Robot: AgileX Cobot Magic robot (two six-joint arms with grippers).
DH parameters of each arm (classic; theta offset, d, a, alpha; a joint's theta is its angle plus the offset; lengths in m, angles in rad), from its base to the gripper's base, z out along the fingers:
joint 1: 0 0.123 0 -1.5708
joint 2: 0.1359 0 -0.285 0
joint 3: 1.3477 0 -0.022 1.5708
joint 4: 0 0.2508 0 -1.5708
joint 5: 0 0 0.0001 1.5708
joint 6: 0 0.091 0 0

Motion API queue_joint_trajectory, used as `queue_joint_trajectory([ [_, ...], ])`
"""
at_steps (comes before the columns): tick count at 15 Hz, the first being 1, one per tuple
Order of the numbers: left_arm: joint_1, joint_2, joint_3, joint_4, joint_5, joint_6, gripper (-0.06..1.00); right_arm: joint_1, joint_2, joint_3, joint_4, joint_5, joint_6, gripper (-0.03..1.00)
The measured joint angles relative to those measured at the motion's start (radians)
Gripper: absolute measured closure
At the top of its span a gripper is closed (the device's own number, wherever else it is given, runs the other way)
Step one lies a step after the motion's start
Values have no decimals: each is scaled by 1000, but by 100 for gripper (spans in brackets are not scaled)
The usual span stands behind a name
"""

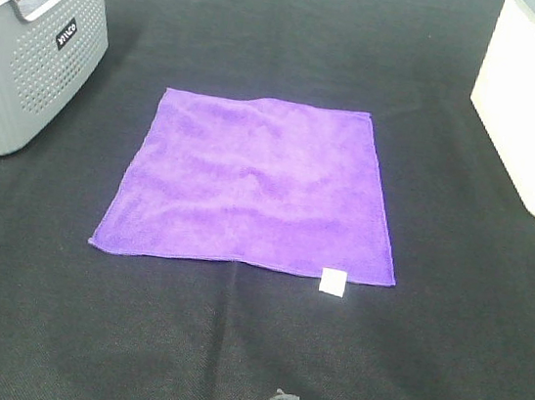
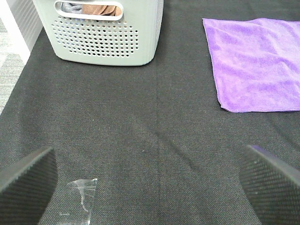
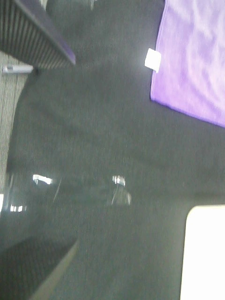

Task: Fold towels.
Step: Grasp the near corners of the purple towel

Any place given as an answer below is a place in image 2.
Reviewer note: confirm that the grey perforated laundry basket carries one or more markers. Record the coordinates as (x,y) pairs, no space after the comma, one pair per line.
(129,39)

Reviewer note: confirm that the clear tape piece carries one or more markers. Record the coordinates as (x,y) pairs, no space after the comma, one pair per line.
(78,202)

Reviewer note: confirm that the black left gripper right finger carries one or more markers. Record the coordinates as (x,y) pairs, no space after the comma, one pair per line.
(272,187)

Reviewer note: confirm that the black tablecloth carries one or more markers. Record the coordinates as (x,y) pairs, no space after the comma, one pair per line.
(155,137)

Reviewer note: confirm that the grey towel in basket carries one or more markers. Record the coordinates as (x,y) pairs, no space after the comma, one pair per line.
(72,8)

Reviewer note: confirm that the brown towel in basket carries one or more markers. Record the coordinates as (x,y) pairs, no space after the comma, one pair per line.
(106,10)

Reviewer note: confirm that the purple microfiber towel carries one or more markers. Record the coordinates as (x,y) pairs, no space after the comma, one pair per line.
(256,64)

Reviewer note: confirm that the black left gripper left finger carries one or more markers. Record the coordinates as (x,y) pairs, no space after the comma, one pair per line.
(26,188)

